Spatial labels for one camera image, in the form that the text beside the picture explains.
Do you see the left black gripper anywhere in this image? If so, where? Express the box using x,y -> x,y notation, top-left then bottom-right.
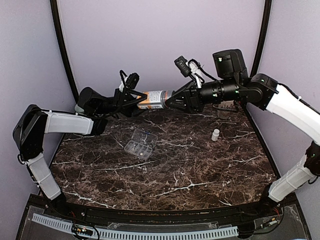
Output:
96,87 -> 154,118

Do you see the amber pill bottle grey cap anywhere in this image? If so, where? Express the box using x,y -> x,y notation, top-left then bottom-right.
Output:
137,90 -> 174,110

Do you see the clear plastic pill organizer box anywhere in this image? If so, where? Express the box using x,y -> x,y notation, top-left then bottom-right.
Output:
124,129 -> 158,160

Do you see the white pill bottle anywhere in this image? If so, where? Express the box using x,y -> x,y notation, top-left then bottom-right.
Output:
211,128 -> 220,142

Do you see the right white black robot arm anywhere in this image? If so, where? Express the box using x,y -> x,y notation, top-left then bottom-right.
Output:
165,49 -> 320,217

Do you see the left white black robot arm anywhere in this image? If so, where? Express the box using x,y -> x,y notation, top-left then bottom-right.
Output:
12,87 -> 147,218

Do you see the cream printed mug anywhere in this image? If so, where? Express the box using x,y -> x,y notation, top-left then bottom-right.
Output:
217,100 -> 239,119

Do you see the left celadon green bowl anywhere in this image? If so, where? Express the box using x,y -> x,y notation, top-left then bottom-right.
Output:
74,104 -> 84,114

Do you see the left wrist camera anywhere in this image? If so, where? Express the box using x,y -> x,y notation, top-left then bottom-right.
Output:
119,70 -> 140,92

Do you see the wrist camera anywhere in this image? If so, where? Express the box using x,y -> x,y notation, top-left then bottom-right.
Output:
119,70 -> 140,92
174,55 -> 205,89

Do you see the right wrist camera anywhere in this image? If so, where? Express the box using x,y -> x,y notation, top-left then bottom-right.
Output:
174,55 -> 205,89

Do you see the right black frame post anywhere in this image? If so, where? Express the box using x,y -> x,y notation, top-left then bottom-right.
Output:
250,0 -> 273,77

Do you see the black frame post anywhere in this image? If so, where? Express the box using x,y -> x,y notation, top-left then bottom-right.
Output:
49,0 -> 79,103
250,0 -> 273,77

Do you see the left black frame post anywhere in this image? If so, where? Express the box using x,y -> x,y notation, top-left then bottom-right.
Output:
49,0 -> 79,103

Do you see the white slotted cable duct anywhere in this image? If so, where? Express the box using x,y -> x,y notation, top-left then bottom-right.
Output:
31,213 -> 239,240

